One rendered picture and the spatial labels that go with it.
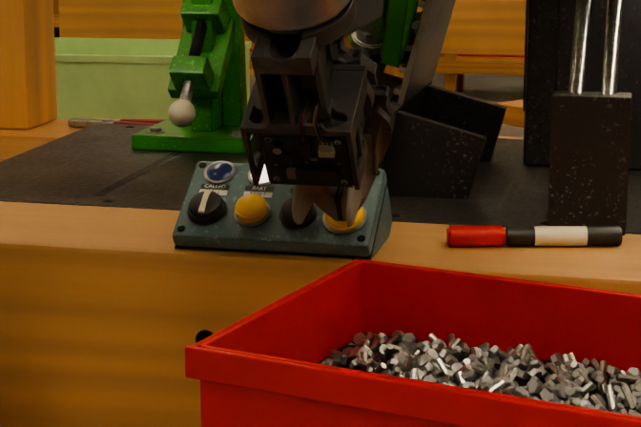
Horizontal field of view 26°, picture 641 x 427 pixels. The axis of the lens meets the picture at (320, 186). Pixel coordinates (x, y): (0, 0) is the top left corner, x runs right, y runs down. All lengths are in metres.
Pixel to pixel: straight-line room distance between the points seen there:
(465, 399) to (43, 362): 0.49
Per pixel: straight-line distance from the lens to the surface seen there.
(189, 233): 1.03
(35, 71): 1.75
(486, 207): 1.18
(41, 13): 1.76
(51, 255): 1.07
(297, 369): 0.72
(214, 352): 0.74
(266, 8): 0.81
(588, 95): 1.08
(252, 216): 1.02
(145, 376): 1.07
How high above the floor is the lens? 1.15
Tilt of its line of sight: 12 degrees down
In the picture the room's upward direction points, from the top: straight up
